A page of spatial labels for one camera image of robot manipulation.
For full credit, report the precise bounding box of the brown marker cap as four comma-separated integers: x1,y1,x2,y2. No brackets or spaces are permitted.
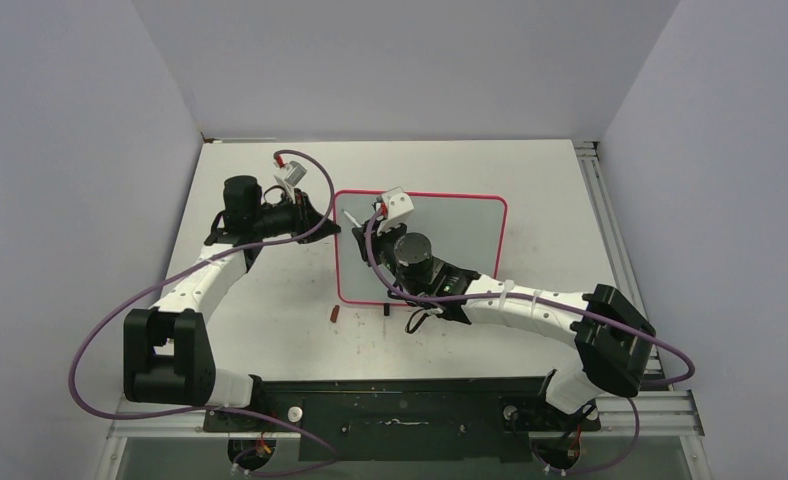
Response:
329,305,340,324

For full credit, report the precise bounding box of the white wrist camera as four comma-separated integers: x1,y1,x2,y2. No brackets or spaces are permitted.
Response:
274,157,307,202
376,187,414,236

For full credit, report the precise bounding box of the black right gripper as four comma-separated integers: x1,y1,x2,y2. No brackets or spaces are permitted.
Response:
356,214,423,298

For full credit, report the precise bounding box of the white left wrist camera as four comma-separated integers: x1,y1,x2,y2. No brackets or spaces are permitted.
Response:
274,157,307,202

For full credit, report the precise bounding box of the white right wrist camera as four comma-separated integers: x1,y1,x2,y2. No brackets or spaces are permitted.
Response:
376,187,414,236

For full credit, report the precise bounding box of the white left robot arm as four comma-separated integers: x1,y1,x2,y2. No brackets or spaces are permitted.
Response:
123,175,341,431

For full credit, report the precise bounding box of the pink framed whiteboard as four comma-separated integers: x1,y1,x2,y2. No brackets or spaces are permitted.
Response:
335,189,508,306

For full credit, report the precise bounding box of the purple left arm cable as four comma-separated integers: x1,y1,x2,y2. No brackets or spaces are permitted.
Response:
67,148,342,478

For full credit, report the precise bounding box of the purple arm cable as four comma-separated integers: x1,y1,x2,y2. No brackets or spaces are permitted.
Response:
67,148,342,478
363,210,697,477

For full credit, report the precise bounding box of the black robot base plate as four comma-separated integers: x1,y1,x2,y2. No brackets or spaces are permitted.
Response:
203,377,601,462

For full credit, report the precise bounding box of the white whiteboard marker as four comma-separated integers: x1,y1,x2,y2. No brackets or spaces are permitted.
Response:
341,209,362,228

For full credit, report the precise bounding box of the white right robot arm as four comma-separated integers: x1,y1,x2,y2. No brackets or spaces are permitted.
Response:
351,211,656,428

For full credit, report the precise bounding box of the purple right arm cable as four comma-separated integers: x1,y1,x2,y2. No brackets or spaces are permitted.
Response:
363,210,697,477

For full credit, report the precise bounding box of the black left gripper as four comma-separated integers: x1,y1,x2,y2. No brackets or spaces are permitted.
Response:
252,189,340,245

